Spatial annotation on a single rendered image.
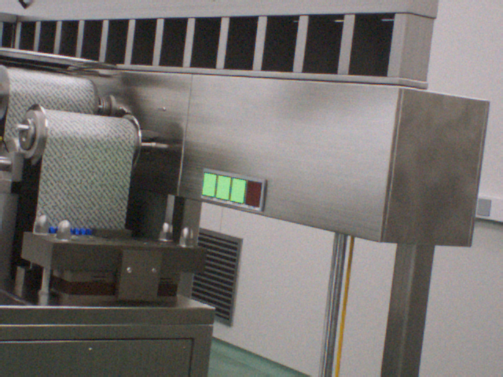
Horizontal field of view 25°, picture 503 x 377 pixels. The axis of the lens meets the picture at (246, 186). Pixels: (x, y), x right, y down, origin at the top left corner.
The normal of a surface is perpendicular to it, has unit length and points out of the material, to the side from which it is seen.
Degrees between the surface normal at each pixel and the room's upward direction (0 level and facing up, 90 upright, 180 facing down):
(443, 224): 90
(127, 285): 90
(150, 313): 90
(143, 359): 90
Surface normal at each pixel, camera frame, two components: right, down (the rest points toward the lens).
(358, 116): -0.82, -0.07
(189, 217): 0.56, 0.11
